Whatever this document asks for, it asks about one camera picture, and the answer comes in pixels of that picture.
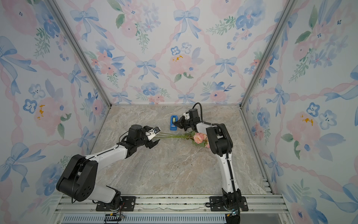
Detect aluminium corner post left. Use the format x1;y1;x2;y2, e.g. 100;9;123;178
44;0;112;108

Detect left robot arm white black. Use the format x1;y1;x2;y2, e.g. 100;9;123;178
56;125;160;206

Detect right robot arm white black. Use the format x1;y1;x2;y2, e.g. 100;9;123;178
171;108;244;211

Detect artificial pink cream flower bouquet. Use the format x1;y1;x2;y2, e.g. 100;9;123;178
155;131;210;148

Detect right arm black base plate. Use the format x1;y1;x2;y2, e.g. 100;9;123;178
205;196;249;212

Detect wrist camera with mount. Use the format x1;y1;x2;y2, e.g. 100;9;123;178
145;127;161;141
183;112;190;120

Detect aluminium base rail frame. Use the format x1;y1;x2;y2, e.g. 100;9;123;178
50;180;293;224

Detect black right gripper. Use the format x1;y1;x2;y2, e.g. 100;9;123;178
174;116;194;131

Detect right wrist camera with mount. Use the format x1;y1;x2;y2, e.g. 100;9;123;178
183;112;190;120

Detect aluminium corner post right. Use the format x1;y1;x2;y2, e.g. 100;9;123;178
240;0;296;109

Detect blue tape dispenser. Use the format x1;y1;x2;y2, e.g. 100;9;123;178
170;115;178;131

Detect aluminium corner post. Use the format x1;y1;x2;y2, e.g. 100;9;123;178
44;0;112;108
240;0;296;109

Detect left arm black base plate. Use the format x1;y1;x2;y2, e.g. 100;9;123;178
96;196;137;212

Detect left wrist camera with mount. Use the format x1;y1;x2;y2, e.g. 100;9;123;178
145;127;161;141

